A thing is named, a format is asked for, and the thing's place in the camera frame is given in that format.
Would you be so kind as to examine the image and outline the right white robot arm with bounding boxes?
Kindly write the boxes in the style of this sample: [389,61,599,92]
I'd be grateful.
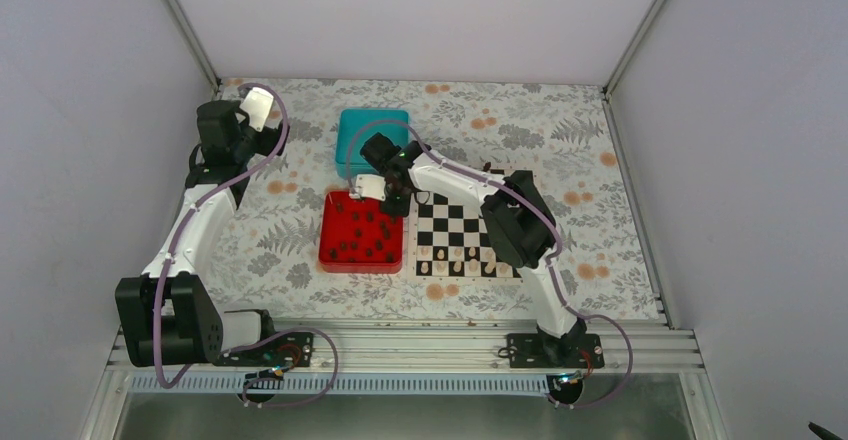
[348,133,587,367]

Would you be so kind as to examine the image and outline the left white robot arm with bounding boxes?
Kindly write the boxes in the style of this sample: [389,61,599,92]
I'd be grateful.
[115,88,285,367]

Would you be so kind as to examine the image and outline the floral patterned table mat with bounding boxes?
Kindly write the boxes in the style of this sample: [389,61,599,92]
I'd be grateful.
[204,79,660,321]

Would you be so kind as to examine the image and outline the red plastic tray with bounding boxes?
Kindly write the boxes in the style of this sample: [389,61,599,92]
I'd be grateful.
[318,190,405,274]

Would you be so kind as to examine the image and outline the teal plastic box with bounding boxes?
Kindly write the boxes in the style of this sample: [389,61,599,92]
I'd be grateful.
[335,108,410,180]

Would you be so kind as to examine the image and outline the black white chessboard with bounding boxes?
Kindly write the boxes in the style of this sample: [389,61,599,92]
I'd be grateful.
[405,193,523,287]

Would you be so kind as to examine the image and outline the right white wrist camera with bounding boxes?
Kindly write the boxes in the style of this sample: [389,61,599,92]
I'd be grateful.
[349,174,387,202]

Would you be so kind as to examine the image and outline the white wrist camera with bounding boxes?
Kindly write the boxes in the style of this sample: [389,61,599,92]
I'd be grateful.
[349,174,387,202]
[239,87,275,132]

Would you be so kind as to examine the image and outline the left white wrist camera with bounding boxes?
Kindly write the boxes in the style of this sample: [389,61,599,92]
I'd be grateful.
[239,87,275,132]

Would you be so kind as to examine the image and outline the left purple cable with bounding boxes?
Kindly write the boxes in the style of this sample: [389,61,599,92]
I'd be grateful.
[150,81,340,409]

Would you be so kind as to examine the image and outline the aluminium corner post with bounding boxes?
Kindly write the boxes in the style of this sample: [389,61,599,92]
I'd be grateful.
[163,0,220,91]

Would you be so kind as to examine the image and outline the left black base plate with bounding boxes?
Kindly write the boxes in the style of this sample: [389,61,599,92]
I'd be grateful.
[213,331,314,369]

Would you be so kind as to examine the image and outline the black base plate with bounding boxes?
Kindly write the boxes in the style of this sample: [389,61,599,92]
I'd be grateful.
[213,331,314,369]
[497,333,605,369]

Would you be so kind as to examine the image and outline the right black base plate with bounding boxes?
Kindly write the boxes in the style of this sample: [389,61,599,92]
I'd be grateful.
[497,333,605,369]

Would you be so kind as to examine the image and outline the aluminium mounting rail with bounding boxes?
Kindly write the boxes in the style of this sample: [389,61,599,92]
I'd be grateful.
[105,320,705,376]

